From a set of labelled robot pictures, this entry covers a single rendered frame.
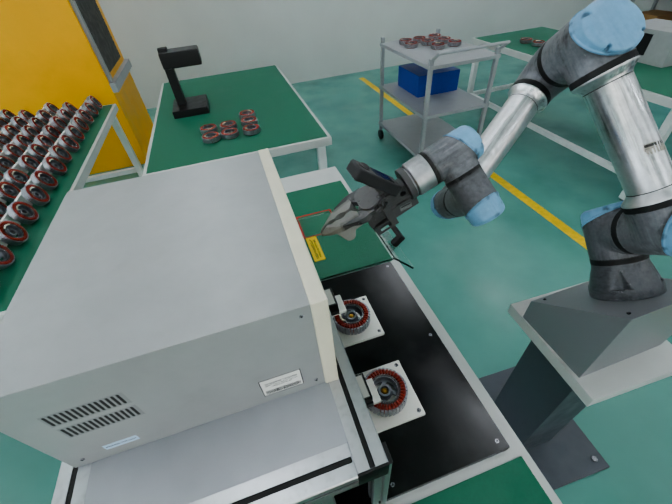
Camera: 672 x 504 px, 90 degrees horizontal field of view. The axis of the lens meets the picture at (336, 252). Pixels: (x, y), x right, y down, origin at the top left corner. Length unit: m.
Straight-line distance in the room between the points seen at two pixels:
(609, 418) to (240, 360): 1.80
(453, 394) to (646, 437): 1.24
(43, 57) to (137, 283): 3.66
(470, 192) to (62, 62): 3.76
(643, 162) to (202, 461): 0.95
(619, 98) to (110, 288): 0.95
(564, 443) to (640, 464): 0.28
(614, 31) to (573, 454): 1.53
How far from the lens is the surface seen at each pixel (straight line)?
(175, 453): 0.60
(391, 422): 0.91
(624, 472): 1.97
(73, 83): 4.10
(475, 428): 0.95
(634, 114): 0.92
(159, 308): 0.47
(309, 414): 0.56
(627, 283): 1.06
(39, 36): 4.06
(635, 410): 2.13
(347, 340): 1.00
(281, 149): 2.12
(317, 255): 0.83
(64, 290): 0.58
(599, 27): 0.89
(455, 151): 0.71
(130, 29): 5.78
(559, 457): 1.86
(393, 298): 1.11
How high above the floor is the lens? 1.63
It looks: 43 degrees down
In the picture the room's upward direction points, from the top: 5 degrees counter-clockwise
